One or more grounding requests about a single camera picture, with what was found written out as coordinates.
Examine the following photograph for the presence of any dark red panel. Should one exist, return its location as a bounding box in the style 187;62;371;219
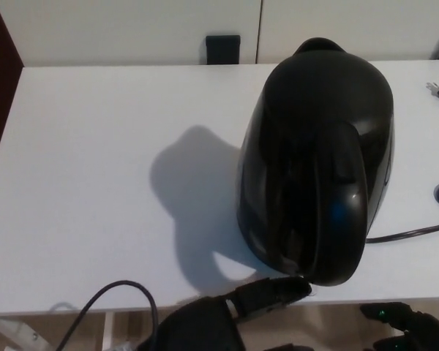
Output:
0;0;25;142

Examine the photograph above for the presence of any black power cord with plug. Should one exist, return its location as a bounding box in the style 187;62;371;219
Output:
364;75;439;245

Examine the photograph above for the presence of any black electric kettle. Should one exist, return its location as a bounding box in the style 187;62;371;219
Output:
235;36;396;287

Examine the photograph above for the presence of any white table leg frame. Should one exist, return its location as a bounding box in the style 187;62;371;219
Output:
0;313;115;351

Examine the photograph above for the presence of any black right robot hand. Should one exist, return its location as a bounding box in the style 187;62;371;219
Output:
359;301;439;351

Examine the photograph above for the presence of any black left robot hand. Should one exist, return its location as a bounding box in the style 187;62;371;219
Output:
137;276;313;351

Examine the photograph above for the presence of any white cabinet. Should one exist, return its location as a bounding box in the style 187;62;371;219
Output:
5;0;439;69

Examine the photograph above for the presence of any black rectangular object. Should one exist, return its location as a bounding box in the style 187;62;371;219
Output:
205;34;241;66

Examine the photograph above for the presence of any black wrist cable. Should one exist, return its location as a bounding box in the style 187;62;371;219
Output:
56;279;160;351

